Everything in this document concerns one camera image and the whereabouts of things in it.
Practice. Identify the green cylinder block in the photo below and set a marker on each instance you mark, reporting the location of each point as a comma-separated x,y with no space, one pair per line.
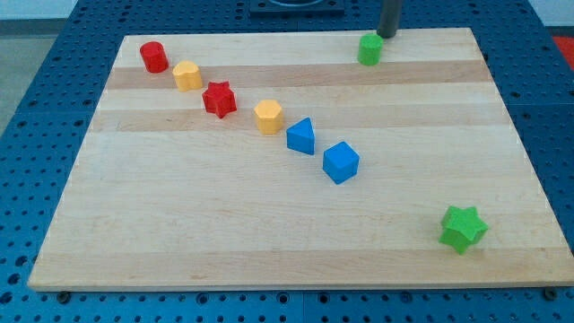
370,46

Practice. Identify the blue cube block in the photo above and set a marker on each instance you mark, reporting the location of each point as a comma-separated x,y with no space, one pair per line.
340,162

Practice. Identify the yellow heart block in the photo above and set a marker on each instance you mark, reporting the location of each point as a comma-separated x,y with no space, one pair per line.
187,76

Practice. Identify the red star block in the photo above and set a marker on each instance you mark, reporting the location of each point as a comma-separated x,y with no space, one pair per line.
219,99

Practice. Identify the green star block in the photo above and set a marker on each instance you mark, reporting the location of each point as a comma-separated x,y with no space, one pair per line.
462,228

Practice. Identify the blue triangle block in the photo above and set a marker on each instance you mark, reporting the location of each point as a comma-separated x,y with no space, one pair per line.
301,137

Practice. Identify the red cylinder block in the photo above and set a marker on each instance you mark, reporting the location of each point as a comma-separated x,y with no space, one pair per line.
154,57

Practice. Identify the yellow hexagon block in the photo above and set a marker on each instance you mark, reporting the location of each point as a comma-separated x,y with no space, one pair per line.
269,117

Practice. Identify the wooden board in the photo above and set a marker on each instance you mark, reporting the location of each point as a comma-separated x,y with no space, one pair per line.
164,196

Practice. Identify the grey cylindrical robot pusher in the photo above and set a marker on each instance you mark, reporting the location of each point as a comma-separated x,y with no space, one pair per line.
390,15

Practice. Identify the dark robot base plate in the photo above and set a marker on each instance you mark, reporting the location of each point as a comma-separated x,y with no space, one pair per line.
294,7

